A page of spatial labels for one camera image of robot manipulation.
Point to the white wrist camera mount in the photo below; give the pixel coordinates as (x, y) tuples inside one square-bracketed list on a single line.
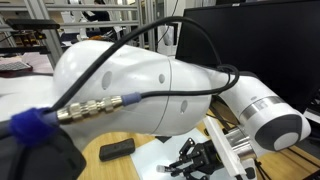
[(234, 150)]

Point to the white paper sheet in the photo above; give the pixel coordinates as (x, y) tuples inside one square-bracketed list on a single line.
[(147, 157)]

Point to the black eraser block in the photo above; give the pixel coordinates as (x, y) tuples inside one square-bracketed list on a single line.
[(117, 150)]

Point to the black white marker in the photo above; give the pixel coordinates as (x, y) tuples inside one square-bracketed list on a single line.
[(164, 169)]

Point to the aluminium frame post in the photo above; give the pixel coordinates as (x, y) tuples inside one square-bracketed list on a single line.
[(37, 10)]

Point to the large black monitor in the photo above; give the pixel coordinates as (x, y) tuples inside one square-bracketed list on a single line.
[(277, 40)]

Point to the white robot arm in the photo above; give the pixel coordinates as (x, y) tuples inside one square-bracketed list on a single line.
[(98, 87)]

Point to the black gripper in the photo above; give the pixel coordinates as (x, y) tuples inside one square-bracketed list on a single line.
[(207, 160)]

